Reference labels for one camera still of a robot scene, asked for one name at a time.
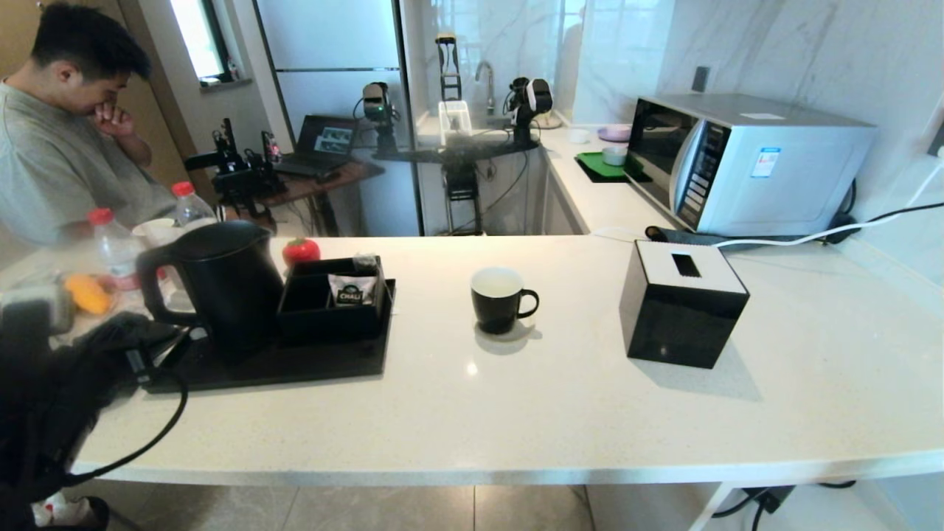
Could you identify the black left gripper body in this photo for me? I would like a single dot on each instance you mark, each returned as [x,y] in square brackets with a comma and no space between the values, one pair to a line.
[133,369]

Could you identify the black electric kettle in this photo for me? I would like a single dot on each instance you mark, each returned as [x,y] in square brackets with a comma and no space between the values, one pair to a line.
[228,295]

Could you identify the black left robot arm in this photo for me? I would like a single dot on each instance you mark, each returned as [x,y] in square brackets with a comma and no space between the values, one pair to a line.
[37,413]

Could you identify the black tea organizer box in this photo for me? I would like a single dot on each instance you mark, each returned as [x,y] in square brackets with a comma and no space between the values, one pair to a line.
[324,324]

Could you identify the white tea bag packet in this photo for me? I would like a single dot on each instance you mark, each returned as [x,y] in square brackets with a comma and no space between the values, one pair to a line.
[352,291]

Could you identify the small white plastic piece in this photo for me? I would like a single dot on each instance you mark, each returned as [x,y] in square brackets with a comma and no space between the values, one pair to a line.
[198,333]

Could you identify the clear water bottle red cap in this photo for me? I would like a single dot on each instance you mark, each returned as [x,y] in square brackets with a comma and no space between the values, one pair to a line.
[192,210]
[118,251]

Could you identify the translucent white plastic cup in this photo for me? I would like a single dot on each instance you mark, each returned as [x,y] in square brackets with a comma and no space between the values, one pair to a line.
[156,230]

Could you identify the black trash bin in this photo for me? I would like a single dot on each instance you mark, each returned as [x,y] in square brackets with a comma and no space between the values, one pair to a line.
[99,516]

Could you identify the white crumpled paper trash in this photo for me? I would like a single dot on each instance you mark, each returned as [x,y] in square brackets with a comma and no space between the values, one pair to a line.
[59,510]

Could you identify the black rectangular serving tray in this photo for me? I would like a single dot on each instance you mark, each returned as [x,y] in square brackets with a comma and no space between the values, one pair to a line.
[295,365]

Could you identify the red tomato shaped toy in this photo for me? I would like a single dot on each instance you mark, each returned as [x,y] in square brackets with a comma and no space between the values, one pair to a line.
[301,251]

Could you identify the person in grey shirt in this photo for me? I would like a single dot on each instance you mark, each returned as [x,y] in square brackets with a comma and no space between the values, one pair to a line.
[51,169]

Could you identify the brown wooden desk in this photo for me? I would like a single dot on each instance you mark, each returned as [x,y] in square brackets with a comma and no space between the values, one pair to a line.
[350,175]

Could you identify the black laptop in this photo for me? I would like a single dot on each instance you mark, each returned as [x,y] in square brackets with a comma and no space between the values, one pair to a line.
[328,140]

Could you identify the black mug white inside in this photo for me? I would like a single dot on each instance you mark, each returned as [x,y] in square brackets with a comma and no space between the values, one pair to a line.
[495,310]

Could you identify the black teleoperation rig stand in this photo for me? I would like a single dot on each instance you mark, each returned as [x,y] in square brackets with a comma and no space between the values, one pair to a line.
[461,183]

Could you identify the white refrigerator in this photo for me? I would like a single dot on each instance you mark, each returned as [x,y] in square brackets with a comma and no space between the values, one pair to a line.
[332,44]

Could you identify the white translucent basket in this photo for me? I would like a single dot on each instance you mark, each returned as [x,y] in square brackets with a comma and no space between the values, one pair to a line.
[455,112]

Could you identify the chrome kitchen faucet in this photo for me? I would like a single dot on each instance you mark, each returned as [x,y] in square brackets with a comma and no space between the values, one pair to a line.
[490,94]

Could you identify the small white cup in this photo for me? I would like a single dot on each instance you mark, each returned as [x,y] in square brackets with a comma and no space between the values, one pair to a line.
[578,136]

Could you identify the green and black tray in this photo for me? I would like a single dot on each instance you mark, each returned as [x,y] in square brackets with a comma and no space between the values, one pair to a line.
[596,166]

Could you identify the small grey bowl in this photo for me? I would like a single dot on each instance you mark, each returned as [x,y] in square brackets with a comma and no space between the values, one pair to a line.
[613,156]

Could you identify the purple plate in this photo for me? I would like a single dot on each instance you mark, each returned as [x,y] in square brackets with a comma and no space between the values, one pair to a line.
[613,134]

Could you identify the black tissue box white lid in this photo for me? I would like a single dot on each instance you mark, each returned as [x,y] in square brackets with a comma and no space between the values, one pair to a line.
[678,324]

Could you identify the grey power adapter brick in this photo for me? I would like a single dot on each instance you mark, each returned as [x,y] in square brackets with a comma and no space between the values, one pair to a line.
[771,499]

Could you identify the silver microwave oven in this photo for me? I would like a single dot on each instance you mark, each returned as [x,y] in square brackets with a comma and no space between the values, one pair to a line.
[782,175]

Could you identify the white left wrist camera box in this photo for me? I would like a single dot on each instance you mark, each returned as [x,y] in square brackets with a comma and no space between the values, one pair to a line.
[33,310]

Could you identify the window with dark frame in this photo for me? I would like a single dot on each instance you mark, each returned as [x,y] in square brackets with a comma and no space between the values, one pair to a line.
[195,37]

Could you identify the black wall socket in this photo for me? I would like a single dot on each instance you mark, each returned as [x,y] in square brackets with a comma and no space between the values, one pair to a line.
[700,80]
[938,140]

